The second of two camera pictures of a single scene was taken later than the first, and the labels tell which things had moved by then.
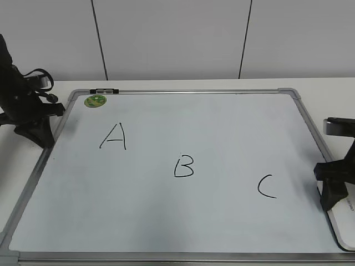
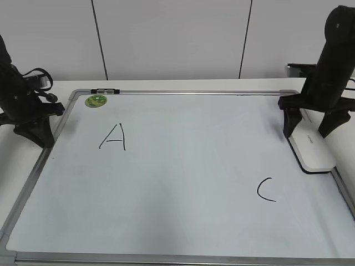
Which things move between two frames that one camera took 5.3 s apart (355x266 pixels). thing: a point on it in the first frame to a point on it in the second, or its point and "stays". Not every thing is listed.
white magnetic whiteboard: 175,177 stays
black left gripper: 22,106 stays
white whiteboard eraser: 342,217 to 308,147
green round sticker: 95,101 stays
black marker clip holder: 104,91 stays
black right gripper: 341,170 to 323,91
